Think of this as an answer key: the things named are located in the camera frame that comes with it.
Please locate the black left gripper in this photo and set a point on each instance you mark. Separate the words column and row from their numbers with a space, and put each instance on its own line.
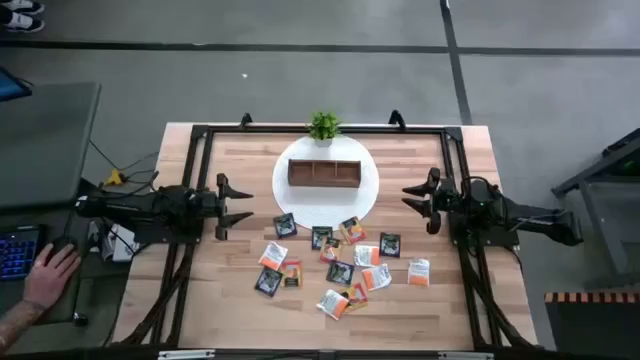
column 222, row 206

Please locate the backlit black keyboard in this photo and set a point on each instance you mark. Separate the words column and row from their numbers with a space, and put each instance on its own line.
column 17, row 252

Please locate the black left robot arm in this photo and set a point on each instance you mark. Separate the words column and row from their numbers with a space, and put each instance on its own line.
column 145, row 204

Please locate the small green potted plant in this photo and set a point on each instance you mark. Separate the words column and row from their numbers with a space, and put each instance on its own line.
column 324, row 125

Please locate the person's hand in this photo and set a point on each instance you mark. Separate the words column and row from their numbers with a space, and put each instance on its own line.
column 47, row 280

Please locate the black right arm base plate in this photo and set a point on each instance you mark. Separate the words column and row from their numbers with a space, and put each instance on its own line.
column 500, row 241

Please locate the grey desk top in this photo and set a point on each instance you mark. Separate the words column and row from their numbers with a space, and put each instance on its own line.
column 45, row 145

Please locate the person's forearm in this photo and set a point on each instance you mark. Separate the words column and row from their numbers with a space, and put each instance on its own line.
column 15, row 325

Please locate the person's white shoe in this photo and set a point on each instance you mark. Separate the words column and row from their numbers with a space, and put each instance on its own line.
column 22, row 6
column 22, row 22

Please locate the round white woven placemat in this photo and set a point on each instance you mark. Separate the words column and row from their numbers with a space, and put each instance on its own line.
column 325, row 207

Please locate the wooden three-compartment box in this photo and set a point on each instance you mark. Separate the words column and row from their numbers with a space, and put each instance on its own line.
column 324, row 184

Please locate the black frame clamp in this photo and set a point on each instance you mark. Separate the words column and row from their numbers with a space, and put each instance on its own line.
column 245, row 120
column 397, row 119

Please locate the white orange tea packet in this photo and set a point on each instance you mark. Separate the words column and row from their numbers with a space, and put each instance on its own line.
column 273, row 255
column 418, row 272
column 376, row 277
column 366, row 255
column 332, row 304

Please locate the black case orange striped edge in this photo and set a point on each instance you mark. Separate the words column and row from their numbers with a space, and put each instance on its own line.
column 590, row 330

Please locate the tilted computer screen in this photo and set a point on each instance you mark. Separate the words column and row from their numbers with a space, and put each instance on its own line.
column 12, row 86

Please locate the grey metal cart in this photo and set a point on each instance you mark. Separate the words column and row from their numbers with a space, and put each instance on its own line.
column 600, row 220

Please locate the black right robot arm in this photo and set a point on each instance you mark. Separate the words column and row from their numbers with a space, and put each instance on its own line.
column 540, row 220

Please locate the yellow orange tea packet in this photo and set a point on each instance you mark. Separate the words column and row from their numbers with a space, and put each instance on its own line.
column 358, row 295
column 353, row 231
column 291, row 274
column 330, row 251

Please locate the dark foil tea packet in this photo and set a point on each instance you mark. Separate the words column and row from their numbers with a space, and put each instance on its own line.
column 389, row 245
column 285, row 225
column 340, row 273
column 320, row 235
column 268, row 281

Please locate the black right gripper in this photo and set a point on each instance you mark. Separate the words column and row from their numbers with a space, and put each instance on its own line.
column 445, row 200

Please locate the silver metal bracket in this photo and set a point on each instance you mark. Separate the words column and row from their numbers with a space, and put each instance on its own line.
column 185, row 354
column 465, row 356

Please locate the small black knob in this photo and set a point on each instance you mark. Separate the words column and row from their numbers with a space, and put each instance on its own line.
column 80, row 319

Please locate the white cardboard box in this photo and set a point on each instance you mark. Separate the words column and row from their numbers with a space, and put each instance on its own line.
column 122, row 247

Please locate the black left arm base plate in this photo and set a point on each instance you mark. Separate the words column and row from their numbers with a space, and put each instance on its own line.
column 165, row 237

